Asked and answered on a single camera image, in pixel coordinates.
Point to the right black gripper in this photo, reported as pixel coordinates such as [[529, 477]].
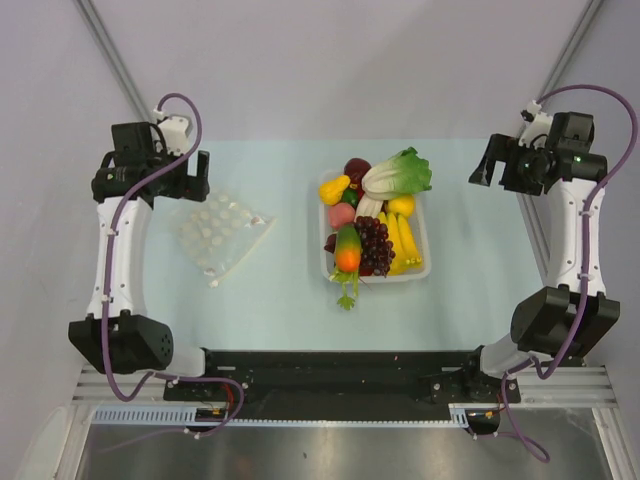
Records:
[[499, 149]]

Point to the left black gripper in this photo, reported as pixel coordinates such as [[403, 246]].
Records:
[[190, 187]]

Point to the clear zip top bag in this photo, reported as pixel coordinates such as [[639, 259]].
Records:
[[219, 233]]

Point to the green toy lettuce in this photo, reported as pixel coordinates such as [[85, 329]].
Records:
[[405, 173]]

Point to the yellow toy pear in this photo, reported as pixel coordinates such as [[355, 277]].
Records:
[[331, 192]]

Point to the dark red toy apple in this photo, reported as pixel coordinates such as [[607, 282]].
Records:
[[356, 169]]

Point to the green orange toy mango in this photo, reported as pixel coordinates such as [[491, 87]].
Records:
[[347, 253]]

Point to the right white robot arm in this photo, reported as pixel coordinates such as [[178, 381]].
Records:
[[572, 312]]

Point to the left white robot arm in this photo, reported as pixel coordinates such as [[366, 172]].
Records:
[[117, 315]]

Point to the yellow toy lemon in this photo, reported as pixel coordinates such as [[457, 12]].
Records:
[[402, 205]]

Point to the white plastic basket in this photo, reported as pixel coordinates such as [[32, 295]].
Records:
[[328, 240]]

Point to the yellow toy banana bunch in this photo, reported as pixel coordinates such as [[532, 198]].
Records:
[[407, 254]]

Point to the white toy radish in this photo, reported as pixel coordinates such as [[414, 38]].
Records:
[[368, 207]]

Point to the pink toy peach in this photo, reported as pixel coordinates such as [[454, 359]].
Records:
[[340, 214]]

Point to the green toy pepper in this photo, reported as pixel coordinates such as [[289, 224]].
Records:
[[351, 197]]

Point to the purple toy grapes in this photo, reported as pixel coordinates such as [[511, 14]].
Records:
[[377, 253]]

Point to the green toy herb sprig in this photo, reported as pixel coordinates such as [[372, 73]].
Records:
[[349, 282]]

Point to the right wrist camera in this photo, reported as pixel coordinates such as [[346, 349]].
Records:
[[537, 125]]

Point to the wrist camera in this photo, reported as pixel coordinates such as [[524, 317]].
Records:
[[537, 125], [175, 129]]

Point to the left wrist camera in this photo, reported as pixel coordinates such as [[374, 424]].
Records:
[[175, 129]]

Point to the aluminium frame rail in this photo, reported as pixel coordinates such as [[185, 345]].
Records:
[[570, 389]]

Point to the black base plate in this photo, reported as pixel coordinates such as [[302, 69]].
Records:
[[387, 386]]

